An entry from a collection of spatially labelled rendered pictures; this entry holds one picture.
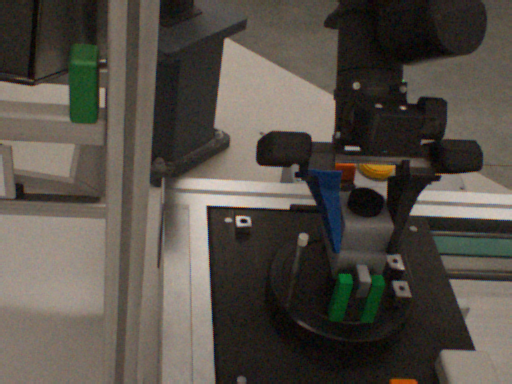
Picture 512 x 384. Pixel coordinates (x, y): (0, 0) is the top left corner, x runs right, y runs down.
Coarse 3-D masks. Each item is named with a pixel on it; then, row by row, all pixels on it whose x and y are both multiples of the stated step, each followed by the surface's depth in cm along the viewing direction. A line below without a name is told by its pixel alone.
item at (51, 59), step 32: (0, 0) 36; (32, 0) 36; (64, 0) 40; (96, 0) 47; (0, 32) 37; (32, 32) 36; (64, 32) 41; (96, 32) 48; (0, 64) 37; (32, 64) 37; (64, 64) 42
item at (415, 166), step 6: (378, 156) 69; (384, 156) 69; (402, 162) 68; (408, 162) 68; (414, 162) 68; (420, 162) 68; (426, 162) 68; (432, 162) 68; (396, 168) 70; (402, 168) 68; (408, 168) 67; (414, 168) 67; (420, 168) 67; (426, 168) 67; (432, 168) 67; (396, 174) 70; (402, 174) 69; (432, 174) 67
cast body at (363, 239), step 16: (352, 192) 68; (368, 192) 68; (352, 208) 67; (368, 208) 67; (384, 208) 68; (352, 224) 66; (368, 224) 66; (384, 224) 67; (352, 240) 67; (368, 240) 67; (384, 240) 68; (336, 256) 68; (352, 256) 68; (368, 256) 68; (384, 256) 68; (336, 272) 69; (352, 272) 69; (368, 272) 68; (368, 288) 67
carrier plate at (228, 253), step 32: (224, 224) 81; (256, 224) 82; (288, 224) 83; (320, 224) 83; (416, 224) 85; (224, 256) 78; (256, 256) 78; (416, 256) 81; (224, 288) 74; (256, 288) 75; (416, 288) 78; (448, 288) 78; (224, 320) 71; (256, 320) 72; (416, 320) 74; (448, 320) 75; (224, 352) 69; (256, 352) 69; (288, 352) 69; (320, 352) 70; (384, 352) 71; (416, 352) 71
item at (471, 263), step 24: (456, 240) 88; (480, 240) 88; (504, 240) 89; (456, 264) 87; (480, 264) 87; (504, 264) 87; (456, 288) 86; (480, 288) 87; (504, 288) 87; (480, 312) 84; (504, 312) 84; (480, 336) 81; (504, 336) 82; (504, 360) 79
